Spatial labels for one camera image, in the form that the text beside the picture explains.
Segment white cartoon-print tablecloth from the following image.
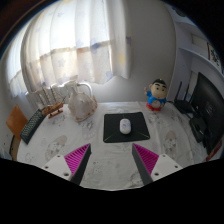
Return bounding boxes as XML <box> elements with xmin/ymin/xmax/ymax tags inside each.
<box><xmin>16</xmin><ymin>101</ymin><xmax>214</xmax><ymax>191</ymax></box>

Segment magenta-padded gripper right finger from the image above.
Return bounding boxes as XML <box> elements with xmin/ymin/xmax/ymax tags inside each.
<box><xmin>131</xmin><ymin>142</ymin><xmax>184</xmax><ymax>186</ymax></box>

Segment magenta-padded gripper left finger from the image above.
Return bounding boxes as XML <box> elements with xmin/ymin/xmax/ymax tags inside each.
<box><xmin>42</xmin><ymin>142</ymin><xmax>92</xmax><ymax>186</ymax></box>

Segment black keyboard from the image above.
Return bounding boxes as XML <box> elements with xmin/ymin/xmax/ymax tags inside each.
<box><xmin>19</xmin><ymin>109</ymin><xmax>46</xmax><ymax>145</ymax></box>

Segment cartoon boy figurine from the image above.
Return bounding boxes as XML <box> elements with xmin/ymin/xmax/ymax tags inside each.
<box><xmin>144</xmin><ymin>78</ymin><xmax>168</xmax><ymax>112</ymax></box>

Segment black router with antennas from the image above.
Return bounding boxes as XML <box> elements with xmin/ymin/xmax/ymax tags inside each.
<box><xmin>173</xmin><ymin>80</ymin><xmax>198</xmax><ymax>116</ymax></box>

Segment wooden model sailing ship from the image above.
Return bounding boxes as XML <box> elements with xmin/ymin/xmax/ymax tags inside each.
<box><xmin>35</xmin><ymin>85</ymin><xmax>68</xmax><ymax>120</ymax></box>

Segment orange wooden chair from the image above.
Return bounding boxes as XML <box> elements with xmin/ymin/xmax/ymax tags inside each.
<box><xmin>5</xmin><ymin>104</ymin><xmax>29</xmax><ymax>140</ymax></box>

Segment black monitor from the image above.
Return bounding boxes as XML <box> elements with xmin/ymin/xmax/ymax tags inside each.
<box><xmin>190</xmin><ymin>71</ymin><xmax>224</xmax><ymax>156</ymax></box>

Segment white wall shelf unit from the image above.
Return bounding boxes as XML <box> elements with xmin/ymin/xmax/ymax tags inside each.
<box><xmin>173</xmin><ymin>6</ymin><xmax>224</xmax><ymax>74</ymax></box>

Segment white cartoon-print computer mouse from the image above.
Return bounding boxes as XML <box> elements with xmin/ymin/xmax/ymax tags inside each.
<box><xmin>119</xmin><ymin>117</ymin><xmax>132</xmax><ymax>135</ymax></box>

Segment white star-print curtain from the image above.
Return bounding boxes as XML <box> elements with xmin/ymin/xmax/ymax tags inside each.
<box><xmin>6</xmin><ymin>0</ymin><xmax>133</xmax><ymax>98</ymax></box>

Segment black mouse pad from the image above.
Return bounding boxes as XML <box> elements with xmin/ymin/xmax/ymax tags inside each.
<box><xmin>102</xmin><ymin>111</ymin><xmax>151</xmax><ymax>144</ymax></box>

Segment white radiator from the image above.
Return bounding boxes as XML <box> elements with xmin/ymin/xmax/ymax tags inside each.
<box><xmin>26</xmin><ymin>81</ymin><xmax>94</xmax><ymax>111</ymax></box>

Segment large white conch shell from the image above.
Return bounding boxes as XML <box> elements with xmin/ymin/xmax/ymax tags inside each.
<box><xmin>67</xmin><ymin>79</ymin><xmax>99</xmax><ymax>123</ymax></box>

